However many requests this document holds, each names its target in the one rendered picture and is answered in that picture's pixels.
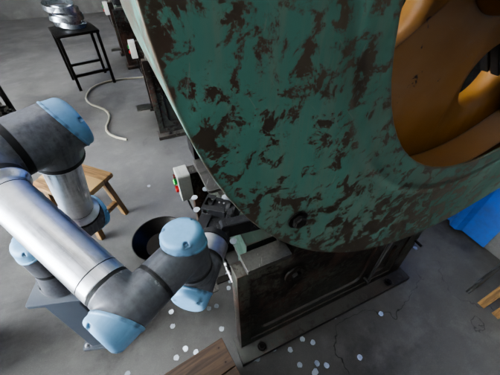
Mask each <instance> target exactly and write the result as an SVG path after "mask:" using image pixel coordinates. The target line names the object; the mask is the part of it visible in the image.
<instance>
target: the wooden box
mask: <svg viewBox="0 0 500 375"><path fill-rule="evenodd" d="M164 375H240V372H239V371H238V369H237V367H236V365H235V363H234V360H233V359H232V357H231V354H230V353H229V352H228V349H227V347H226V346H225V343H224V341H223V340H222V338H220V339H218V340H217V341H215V342H214V343H212V344H210V345H209V346H207V347H206V348H205V349H203V350H201V351H199V352H198V353H197V354H195V355H194V356H192V357H190V358H189V359H187V360H186V361H184V362H183V363H182V364H180V365H178V366H176V367H175V368H174V369H172V370H171V371H169V372H167V373H166V374H164Z"/></svg>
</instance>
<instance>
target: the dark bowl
mask: <svg viewBox="0 0 500 375"><path fill-rule="evenodd" d="M173 219H177V218H175V217H156V218H153V219H150V220H148V221H147V222H145V223H144V224H143V225H141V226H140V227H139V228H138V229H137V231H136V232H135V233H134V235H133V237H132V250H133V251H134V253H135V254H136V255H137V256H138V257H139V258H141V259H143V260H147V259H148V258H149V257H150V256H151V255H152V254H153V253H154V252H155V251H156V250H158V249H159V248H160V247H161V246H160V241H159V235H160V233H161V230H162V229H163V227H164V226H165V225H166V224H167V223H169V222H170V221H171V220H173Z"/></svg>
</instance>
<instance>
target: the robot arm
mask: <svg viewBox="0 0 500 375"><path fill-rule="evenodd" d="M93 141H94V136H93V134H92V131H91V130H90V128H89V126H88V125H87V123H86V122H85V121H84V120H83V119H82V117H81V116H80V115H79V114H78V113H77V111H76V110H75V109H74V108H72V107H71V106H70V105H69V104H68V103H66V102H65V101H64V100H61V99H59V98H56V97H53V98H50V99H47V100H44V101H41V102H39V101H37V102H36V103H35V104H33V105H30V106H27V107H25V108H23V109H20V110H17V111H15V112H11V113H10V114H7V115H4V116H1V117H0V225H1V226H2V227H4V228H5V229H6V230H7V231H8V232H9V233H10V234H11V235H12V236H13V238H12V240H11V243H10V247H9V249H10V253H11V255H12V256H13V257H14V258H15V260H16V262H17V263H18V264H20V265H22V266H23V267H24V268H25V269H26V270H27V271H29V272H30V273H31V274H32V275H33V276H34V277H35V279H36V284H37V287H38V289H39V291H40V292H41V293H42V294H43V295H44V296H46V297H48V298H61V297H65V296H67V295H70V294H71V293H73V294H74V295H75V296H76V297H77V298H78V299H79V300H80V301H81V302H82V303H83V304H84V305H85V306H87V307H88V308H89V309H90V311H89V314H88V315H87V316H86V317H85V318H84V319H83V326H84V327H85V328H86V329H87V330H88V331H89V332H90V333H91V334H92V335H93V336H94V337H95V338H96V339H97V340H98V341H99V342H100V343H101V344H102V345H103V346H104V347H105V348H106V349H107V350H108V351H110V352H111V353H121V352H122V351H124V350H125V349H126V348H127V347H128V346H129V345H130V344H131V343H132V342H133V341H134V340H135V339H136V338H137V337H138V335H139V334H140V333H142V332H144V331H145V327H146V326H147V325H148V324H149V323H150V322H151V321H152V320H153V319H154V318H155V317H156V315H157V314H158V313H159V312H160V311H161V310H162V308H163V307H164V306H165V305H166V304H167V303H168V302H169V300H170V299H171V300H172V302H173V303H174V304H175V305H177V306H178V307H180V308H182V309H184V310H187V311H191V312H200V311H203V310H204V309H205V308H206V307H207V305H208V302H209V300H210V298H211V296H212V295H213V293H212V292H213V290H214V287H215V284H216V282H217V278H218V276H219V272H220V269H221V267H222V263H223V261H224V259H225V255H226V252H227V251H228V244H229V242H230V239H229V237H233V236H237V235H240V234H244V233H248V232H251V231H256V230H259V229H261V228H259V227H258V226H256V225H255V224H254V223H253V222H252V221H250V220H249V219H248V218H247V217H246V216H245V215H244V214H243V215H240V211H239V210H238V209H237V208H236V206H235V205H234V204H233V203H232V202H231V201H230V200H229V199H228V197H227V196H226V195H225V194H224V195H222V198H218V197H217V195H212V194H208V195H207V196H206V198H205V201H204V202H203V204H202V207H201V212H202V213H201V215H200V217H199V219H198V221H196V220H195V219H192V218H189V217H180V218H177V219H173V220H171V221H170V222H169V223H167V224H166V225H165V226H164V227H163V229H162V230H161V233H160V235H159V241H160V246H161V247H160V248H159V249H158V250H156V251H155V252H154V253H153V254H152V255H151V256H150V257H149V258H148V259H147V260H145V261H144V262H143V263H142V264H141V265H140V266H139V267H138V268H137V269H136V270H135V271H134V272H131V271H130V270H128V268H127V267H125V266H124V265H123V264H122V263H121V262H120V261H119V260H117V259H116V258H115V257H114V256H113V255H112V254H110V253H109V252H108V251H107V250H106V249H105V248H104V247H102V245H101V244H99V243H98V242H97V241H96V240H95V239H94V238H93V237H92V235H93V234H95V233H96V232H98V231H99V230H101V229H102V228H104V226H105V225H106V224H108V223H109V221H110V214H109V211H108V210H107V207H106V206H105V205H104V204H103V202H102V201H101V200H100V199H99V198H97V197H96V196H94V195H91V194H90V192H89V187H88V184H87V181H86V177H85V174H84V171H83V166H82V163H83V162H84V160H85V158H86V151H85V148H84V147H86V146H89V145H90V144H91V143H92V142H93ZM35 173H40V174H42V175H43V177H44V179H45V181H46V183H47V185H48V187H49V189H50V191H51V193H52V195H53V197H54V199H55V201H56V203H57V205H58V206H56V205H55V204H54V203H53V202H52V201H51V200H50V199H49V198H48V197H47V196H45V195H44V194H43V193H42V192H41V191H39V190H38V189H37V188H36V187H35V186H34V185H33V178H32V175H33V174H35ZM208 198H210V199H213V200H210V199H209V200H208V205H205V203H206V201H207V199H208ZM204 210H206V211H207V212H205V211H204Z"/></svg>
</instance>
